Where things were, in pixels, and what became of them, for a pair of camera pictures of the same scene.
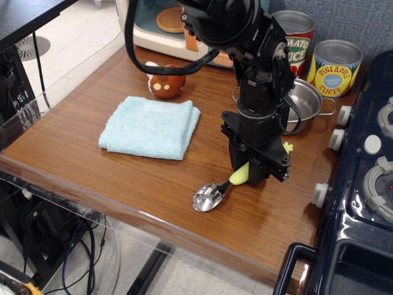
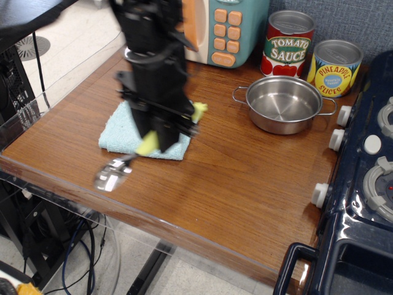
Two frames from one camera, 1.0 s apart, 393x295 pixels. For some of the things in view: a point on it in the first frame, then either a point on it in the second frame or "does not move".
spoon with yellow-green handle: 206,197 -> 113,174
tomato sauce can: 299,27 does not move
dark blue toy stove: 354,255 does not move
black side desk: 18,18 does not move
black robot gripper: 256,132 -> 159,87
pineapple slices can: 335,68 does not move
